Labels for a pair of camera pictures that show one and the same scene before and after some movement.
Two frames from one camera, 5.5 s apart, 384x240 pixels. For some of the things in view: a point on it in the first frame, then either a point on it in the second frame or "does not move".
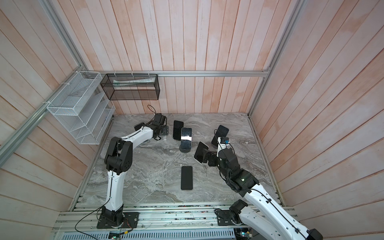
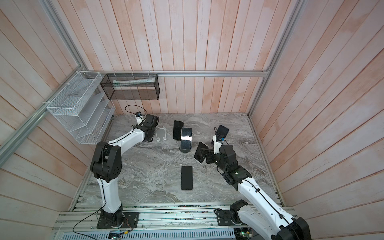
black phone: (186, 178) does not move
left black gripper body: (164, 131) to (153, 133)
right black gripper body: (214, 160) does not move
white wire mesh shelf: (83, 108) does not move
